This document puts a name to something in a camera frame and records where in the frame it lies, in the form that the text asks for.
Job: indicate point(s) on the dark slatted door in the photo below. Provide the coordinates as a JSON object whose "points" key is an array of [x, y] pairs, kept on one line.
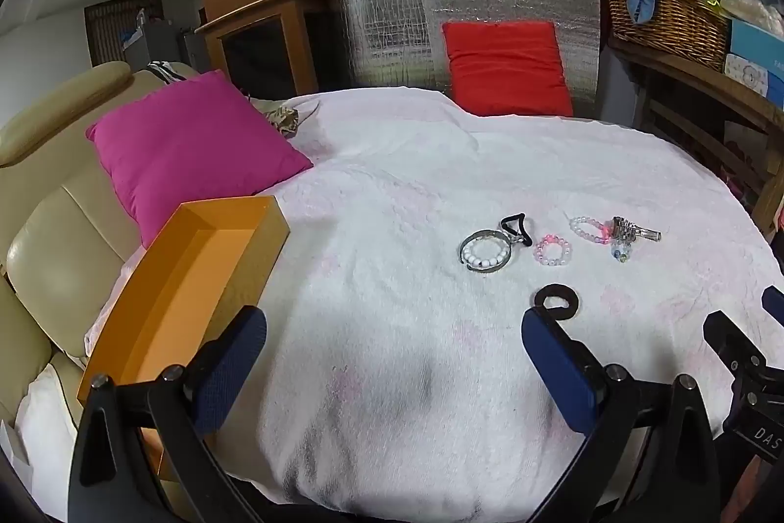
{"points": [[110, 27]]}

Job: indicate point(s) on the silver foil insulation mat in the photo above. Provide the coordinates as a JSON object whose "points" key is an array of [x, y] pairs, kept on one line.
{"points": [[380, 8]]}

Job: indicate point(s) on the low wooden glass-door cabinet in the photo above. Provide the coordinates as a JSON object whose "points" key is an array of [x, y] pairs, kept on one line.
{"points": [[288, 45]]}

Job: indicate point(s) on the white embossed towel blanket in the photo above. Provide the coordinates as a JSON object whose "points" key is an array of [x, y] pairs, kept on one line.
{"points": [[398, 180]]}

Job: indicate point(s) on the magenta pillow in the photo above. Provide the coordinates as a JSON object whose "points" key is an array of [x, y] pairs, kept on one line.
{"points": [[184, 149]]}

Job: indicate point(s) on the red pillow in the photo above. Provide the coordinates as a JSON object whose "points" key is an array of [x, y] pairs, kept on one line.
{"points": [[505, 69]]}

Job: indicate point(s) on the silver metal bangle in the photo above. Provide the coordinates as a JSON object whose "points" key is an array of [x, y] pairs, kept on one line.
{"points": [[462, 250]]}

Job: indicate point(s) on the wicker basket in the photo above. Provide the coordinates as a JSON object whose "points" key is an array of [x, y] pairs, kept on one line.
{"points": [[667, 20]]}

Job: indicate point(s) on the white pillow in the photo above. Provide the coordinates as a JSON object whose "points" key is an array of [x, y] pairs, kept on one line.
{"points": [[43, 413]]}

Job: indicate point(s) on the blue cardboard box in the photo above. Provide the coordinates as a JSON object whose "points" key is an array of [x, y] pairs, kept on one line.
{"points": [[753, 45]]}

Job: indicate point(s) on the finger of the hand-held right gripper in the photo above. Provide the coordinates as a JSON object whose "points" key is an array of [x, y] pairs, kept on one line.
{"points": [[729, 339], [774, 300]]}

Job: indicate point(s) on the wooden shelf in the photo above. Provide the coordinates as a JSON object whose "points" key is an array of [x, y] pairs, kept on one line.
{"points": [[674, 63]]}

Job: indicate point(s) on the small patterned cloth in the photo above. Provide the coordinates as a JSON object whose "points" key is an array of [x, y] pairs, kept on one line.
{"points": [[282, 118]]}

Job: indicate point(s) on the beige leather sofa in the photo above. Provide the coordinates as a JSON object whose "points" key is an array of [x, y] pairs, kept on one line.
{"points": [[43, 253]]}

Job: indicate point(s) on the zebra striped cloth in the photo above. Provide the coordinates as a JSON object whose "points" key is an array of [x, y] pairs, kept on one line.
{"points": [[162, 69]]}

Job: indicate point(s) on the orange cardboard box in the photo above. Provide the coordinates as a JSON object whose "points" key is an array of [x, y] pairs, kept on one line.
{"points": [[184, 278]]}

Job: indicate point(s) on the silver hair clip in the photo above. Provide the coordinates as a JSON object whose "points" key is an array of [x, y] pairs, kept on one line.
{"points": [[625, 227]]}

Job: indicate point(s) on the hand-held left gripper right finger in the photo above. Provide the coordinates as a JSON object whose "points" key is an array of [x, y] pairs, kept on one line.
{"points": [[554, 370]]}

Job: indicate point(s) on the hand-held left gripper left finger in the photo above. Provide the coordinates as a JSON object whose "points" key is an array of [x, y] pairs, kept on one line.
{"points": [[236, 363]]}

